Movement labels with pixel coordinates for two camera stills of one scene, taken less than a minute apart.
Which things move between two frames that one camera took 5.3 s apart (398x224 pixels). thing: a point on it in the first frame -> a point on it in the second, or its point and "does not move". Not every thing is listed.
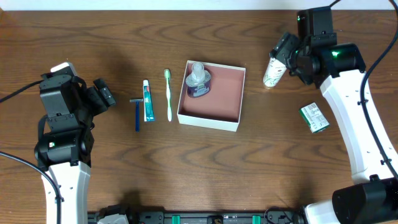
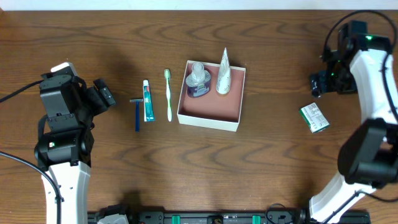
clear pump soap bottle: [198, 83] does not move
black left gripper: [101, 94] does not move
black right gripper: [285, 50] -> [319, 83]
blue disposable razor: [137, 120] does not move
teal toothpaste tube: [148, 112] does not move
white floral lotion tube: [274, 71] -> [224, 78]
